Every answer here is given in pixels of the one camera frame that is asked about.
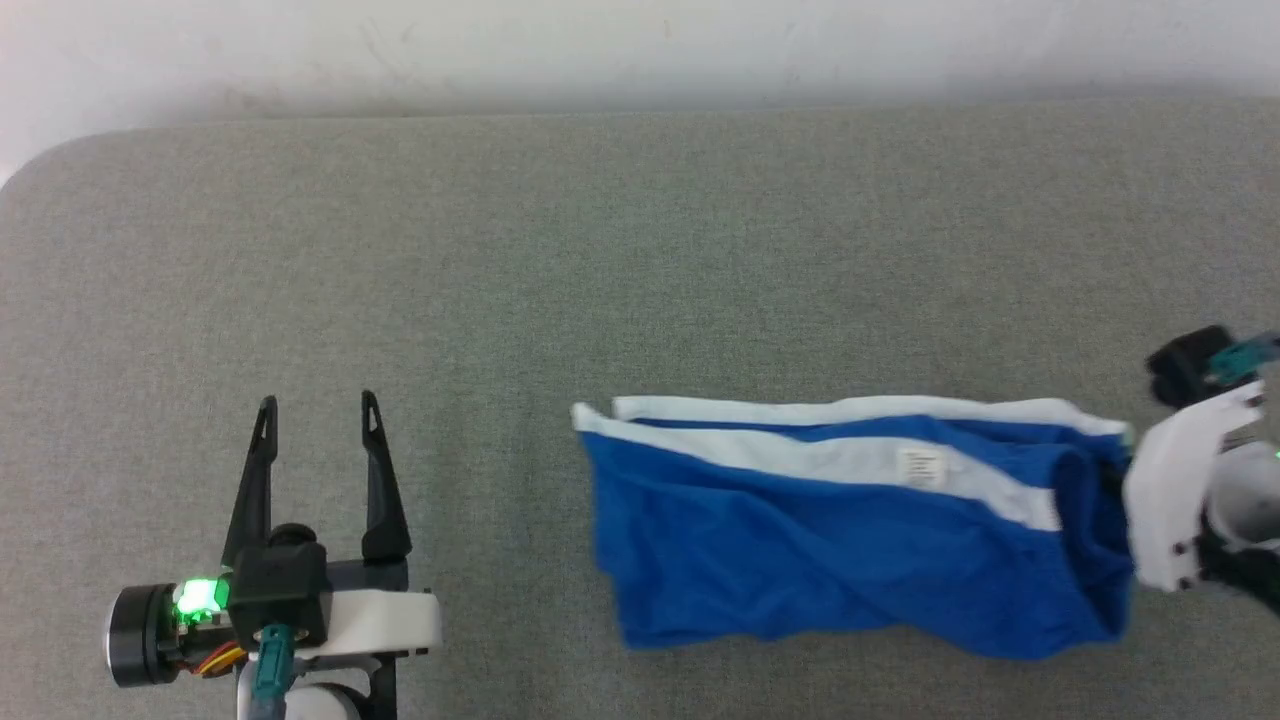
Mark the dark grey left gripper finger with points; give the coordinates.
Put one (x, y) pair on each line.
(383, 500)
(258, 490)

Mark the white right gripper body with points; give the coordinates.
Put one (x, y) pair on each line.
(1170, 500)

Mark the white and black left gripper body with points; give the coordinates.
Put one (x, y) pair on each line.
(385, 620)

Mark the blue and white sports shorts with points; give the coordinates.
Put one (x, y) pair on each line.
(820, 540)

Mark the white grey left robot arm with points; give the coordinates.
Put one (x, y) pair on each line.
(325, 705)

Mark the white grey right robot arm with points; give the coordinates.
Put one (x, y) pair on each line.
(1245, 500)

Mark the grey fabric sofa cushion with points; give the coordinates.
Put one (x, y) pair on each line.
(600, 250)

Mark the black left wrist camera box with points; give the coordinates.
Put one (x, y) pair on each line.
(285, 590)

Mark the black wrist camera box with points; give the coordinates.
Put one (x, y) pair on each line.
(285, 590)
(1185, 365)

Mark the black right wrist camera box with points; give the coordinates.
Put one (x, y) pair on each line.
(1185, 365)

